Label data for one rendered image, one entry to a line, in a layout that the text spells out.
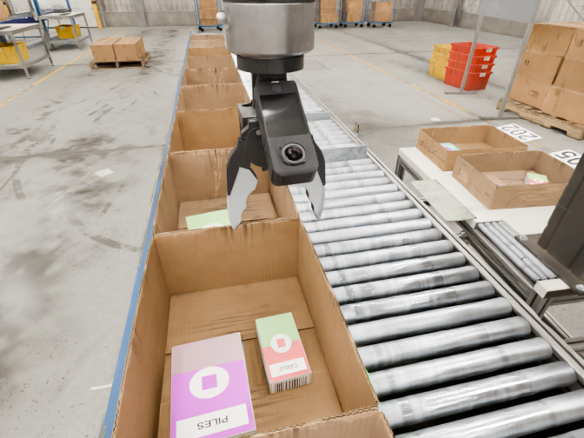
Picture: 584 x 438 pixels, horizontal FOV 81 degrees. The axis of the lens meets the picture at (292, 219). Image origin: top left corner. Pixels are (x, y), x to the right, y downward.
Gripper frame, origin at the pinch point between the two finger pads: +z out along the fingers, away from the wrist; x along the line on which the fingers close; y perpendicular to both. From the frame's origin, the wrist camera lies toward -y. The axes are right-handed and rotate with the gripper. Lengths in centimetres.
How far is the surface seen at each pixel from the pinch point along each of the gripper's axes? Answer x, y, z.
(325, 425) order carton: -1.4, -19.4, 14.2
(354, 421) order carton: -4.8, -19.5, 14.8
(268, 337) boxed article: 1.8, 2.2, 26.1
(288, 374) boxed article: -0.2, -5.5, 26.2
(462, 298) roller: -53, 17, 44
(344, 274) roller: -24, 32, 43
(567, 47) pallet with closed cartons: -389, 316, 29
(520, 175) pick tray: -119, 73, 41
